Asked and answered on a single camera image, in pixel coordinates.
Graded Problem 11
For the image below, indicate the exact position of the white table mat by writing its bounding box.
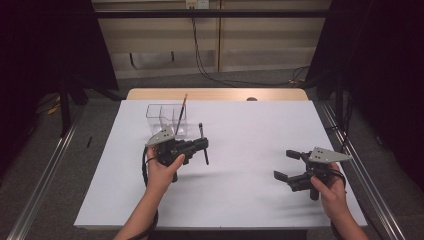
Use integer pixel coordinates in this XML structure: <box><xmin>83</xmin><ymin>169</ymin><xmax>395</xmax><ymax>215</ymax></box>
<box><xmin>73</xmin><ymin>99</ymin><xmax>368</xmax><ymax>231</ymax></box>

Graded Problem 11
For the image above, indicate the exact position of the black power cable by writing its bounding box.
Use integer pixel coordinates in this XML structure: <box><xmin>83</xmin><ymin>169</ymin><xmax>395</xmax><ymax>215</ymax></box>
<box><xmin>190</xmin><ymin>8</ymin><xmax>311</xmax><ymax>88</ymax></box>

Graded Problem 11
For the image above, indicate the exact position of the right hand-held gripper black cable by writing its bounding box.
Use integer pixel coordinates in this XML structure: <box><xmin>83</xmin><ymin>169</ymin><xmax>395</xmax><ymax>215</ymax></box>
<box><xmin>328</xmin><ymin>167</ymin><xmax>348</xmax><ymax>195</ymax></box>

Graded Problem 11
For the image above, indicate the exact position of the clear plastic organizer box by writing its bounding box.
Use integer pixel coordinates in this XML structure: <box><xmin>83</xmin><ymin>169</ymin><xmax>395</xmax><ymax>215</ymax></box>
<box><xmin>145</xmin><ymin>103</ymin><xmax>189</xmax><ymax>138</ymax></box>

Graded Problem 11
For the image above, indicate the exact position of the person's right hand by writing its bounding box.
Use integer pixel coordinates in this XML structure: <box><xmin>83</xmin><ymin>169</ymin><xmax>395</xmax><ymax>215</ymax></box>
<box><xmin>309</xmin><ymin>162</ymin><xmax>352</xmax><ymax>220</ymax></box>

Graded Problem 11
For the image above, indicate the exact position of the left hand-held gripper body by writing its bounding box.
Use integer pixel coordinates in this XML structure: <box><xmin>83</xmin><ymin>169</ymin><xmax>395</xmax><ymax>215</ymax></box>
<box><xmin>145</xmin><ymin>125</ymin><xmax>198</xmax><ymax>183</ymax></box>

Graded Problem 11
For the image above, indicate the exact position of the aluminium floor rail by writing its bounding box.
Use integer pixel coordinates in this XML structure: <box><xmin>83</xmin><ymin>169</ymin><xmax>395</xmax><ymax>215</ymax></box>
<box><xmin>318</xmin><ymin>99</ymin><xmax>407</xmax><ymax>240</ymax></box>
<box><xmin>6</xmin><ymin>108</ymin><xmax>85</xmax><ymax>240</ymax></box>

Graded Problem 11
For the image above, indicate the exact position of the black horizontal metal bar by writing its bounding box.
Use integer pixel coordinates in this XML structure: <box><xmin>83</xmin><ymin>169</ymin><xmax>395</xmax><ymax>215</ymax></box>
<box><xmin>94</xmin><ymin>9</ymin><xmax>332</xmax><ymax>20</ymax></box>

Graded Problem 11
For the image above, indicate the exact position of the left hand-held gripper black cable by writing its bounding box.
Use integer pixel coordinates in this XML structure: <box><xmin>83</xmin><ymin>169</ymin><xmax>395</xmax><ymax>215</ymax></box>
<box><xmin>128</xmin><ymin>146</ymin><xmax>160</xmax><ymax>240</ymax></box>

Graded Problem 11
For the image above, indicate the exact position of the person's left hand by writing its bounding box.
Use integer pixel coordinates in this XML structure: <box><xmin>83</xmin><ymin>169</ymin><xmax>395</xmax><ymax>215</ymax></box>
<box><xmin>145</xmin><ymin>146</ymin><xmax>186</xmax><ymax>198</ymax></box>

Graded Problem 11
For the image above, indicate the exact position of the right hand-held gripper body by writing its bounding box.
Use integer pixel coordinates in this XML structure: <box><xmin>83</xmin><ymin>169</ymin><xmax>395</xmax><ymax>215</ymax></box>
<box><xmin>287</xmin><ymin>146</ymin><xmax>353</xmax><ymax>202</ymax></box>

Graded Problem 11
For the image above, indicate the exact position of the black brush with orange tip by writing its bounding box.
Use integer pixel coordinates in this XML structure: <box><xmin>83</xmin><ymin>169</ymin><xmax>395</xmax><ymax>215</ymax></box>
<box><xmin>174</xmin><ymin>93</ymin><xmax>189</xmax><ymax>136</ymax></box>

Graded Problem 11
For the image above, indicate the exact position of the white wall socket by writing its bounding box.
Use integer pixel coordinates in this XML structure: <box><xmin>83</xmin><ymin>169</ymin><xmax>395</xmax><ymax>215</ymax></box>
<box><xmin>185</xmin><ymin>0</ymin><xmax>210</xmax><ymax>10</ymax></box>

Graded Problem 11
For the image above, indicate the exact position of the wooden table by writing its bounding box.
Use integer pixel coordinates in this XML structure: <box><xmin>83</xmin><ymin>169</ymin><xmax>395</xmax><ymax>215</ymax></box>
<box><xmin>125</xmin><ymin>87</ymin><xmax>310</xmax><ymax>102</ymax></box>

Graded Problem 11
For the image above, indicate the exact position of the black stand post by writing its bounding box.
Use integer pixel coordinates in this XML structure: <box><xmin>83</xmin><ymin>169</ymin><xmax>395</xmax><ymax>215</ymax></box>
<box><xmin>59</xmin><ymin>75</ymin><xmax>73</xmax><ymax>137</ymax></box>
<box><xmin>334</xmin><ymin>73</ymin><xmax>345</xmax><ymax>161</ymax></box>

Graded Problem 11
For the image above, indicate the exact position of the black brush with white band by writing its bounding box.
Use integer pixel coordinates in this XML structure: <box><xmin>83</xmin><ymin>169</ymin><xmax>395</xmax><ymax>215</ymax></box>
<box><xmin>198</xmin><ymin>122</ymin><xmax>210</xmax><ymax>166</ymax></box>

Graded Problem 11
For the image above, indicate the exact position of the hand-held gripper black cable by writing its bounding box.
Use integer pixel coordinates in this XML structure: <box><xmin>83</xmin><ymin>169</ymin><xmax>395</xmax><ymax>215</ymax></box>
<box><xmin>328</xmin><ymin>167</ymin><xmax>348</xmax><ymax>195</ymax></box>
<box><xmin>128</xmin><ymin>146</ymin><xmax>160</xmax><ymax>240</ymax></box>

